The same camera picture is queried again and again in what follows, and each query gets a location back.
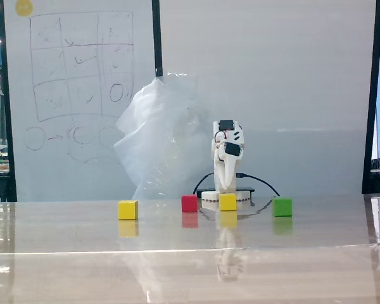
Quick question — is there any red cube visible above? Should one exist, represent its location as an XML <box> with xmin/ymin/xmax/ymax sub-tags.
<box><xmin>180</xmin><ymin>194</ymin><xmax>199</xmax><ymax>213</ymax></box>

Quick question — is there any whiteboard with marker drawings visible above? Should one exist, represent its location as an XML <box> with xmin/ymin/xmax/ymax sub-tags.
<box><xmin>3</xmin><ymin>0</ymin><xmax>158</xmax><ymax>202</ymax></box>

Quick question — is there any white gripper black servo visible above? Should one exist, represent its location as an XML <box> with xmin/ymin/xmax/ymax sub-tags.
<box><xmin>212</xmin><ymin>139</ymin><xmax>244</xmax><ymax>193</ymax></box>

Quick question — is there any long black cable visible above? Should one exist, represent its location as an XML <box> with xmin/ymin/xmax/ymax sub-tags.
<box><xmin>236</xmin><ymin>172</ymin><xmax>281</xmax><ymax>198</ymax></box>

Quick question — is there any clear plastic bag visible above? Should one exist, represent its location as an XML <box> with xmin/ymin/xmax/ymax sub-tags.
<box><xmin>113</xmin><ymin>72</ymin><xmax>217</xmax><ymax>201</ymax></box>

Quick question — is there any yellow round magnet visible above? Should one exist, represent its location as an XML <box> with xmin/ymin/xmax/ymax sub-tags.
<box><xmin>15</xmin><ymin>0</ymin><xmax>34</xmax><ymax>17</ymax></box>

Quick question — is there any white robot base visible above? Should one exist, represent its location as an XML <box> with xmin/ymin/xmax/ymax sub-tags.
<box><xmin>201</xmin><ymin>189</ymin><xmax>253</xmax><ymax>210</ymax></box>

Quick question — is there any green cube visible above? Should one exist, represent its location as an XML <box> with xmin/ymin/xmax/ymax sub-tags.
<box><xmin>272</xmin><ymin>196</ymin><xmax>293</xmax><ymax>218</ymax></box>

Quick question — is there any black flat base plate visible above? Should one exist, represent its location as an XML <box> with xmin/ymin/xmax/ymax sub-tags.
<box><xmin>197</xmin><ymin>187</ymin><xmax>256</xmax><ymax>194</ymax></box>

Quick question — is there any black frame post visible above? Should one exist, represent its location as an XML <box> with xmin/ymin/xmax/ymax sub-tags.
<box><xmin>0</xmin><ymin>0</ymin><xmax>18</xmax><ymax>203</ymax></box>
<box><xmin>361</xmin><ymin>0</ymin><xmax>380</xmax><ymax>194</ymax></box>

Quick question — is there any short black cable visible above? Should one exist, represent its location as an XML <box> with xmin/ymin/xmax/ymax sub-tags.
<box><xmin>193</xmin><ymin>172</ymin><xmax>215</xmax><ymax>194</ymax></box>

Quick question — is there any yellow cube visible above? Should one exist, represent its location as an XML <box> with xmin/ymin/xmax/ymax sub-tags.
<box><xmin>118</xmin><ymin>199</ymin><xmax>139</xmax><ymax>220</ymax></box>
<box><xmin>219</xmin><ymin>193</ymin><xmax>238</xmax><ymax>212</ymax></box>

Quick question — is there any plain whiteboard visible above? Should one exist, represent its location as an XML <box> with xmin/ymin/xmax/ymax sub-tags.
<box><xmin>160</xmin><ymin>0</ymin><xmax>377</xmax><ymax>199</ymax></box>

